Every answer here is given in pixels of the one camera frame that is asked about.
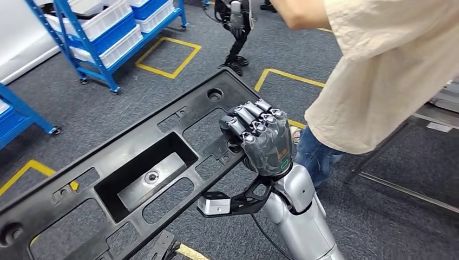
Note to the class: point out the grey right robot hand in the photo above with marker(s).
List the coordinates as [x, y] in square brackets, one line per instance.
[267, 150]

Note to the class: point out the long black plastic car part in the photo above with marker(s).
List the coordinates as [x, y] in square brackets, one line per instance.
[118, 154]

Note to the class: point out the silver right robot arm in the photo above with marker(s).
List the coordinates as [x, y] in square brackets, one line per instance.
[305, 226]

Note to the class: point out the blue wheeled shelf rack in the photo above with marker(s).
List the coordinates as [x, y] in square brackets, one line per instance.
[104, 71]

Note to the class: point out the blue metal shelf rack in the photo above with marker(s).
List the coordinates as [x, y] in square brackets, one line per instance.
[25, 109]

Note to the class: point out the person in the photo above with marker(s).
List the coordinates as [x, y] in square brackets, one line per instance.
[376, 71]

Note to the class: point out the black robot foot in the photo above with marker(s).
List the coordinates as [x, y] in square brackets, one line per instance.
[165, 245]

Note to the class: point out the white plastic bin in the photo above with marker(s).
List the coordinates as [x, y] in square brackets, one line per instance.
[104, 14]
[118, 46]
[157, 18]

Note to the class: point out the blue plastic bin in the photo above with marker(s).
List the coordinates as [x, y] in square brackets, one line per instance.
[107, 34]
[150, 7]

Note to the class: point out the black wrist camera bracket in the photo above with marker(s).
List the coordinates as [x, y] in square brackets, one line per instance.
[251, 201]

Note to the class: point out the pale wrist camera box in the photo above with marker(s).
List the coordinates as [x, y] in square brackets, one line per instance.
[214, 206]

